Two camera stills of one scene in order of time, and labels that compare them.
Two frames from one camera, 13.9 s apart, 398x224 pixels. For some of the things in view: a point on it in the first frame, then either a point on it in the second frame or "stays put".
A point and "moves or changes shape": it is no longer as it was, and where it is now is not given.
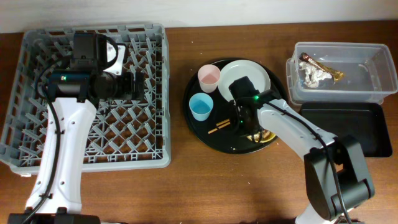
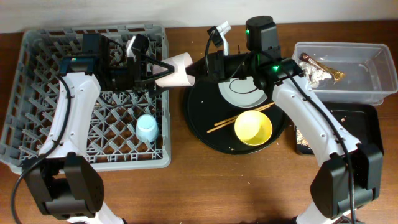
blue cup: x=201 y=104 → x=147 y=129
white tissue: x=313 y=74 stays put
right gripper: x=245 y=131 → x=217 y=61
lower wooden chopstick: x=219 y=127 stays put
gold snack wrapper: x=337 y=74 stays put
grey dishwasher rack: x=124 y=135 stays put
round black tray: x=209 y=117 stays put
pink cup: x=208 y=75 moves or changes shape
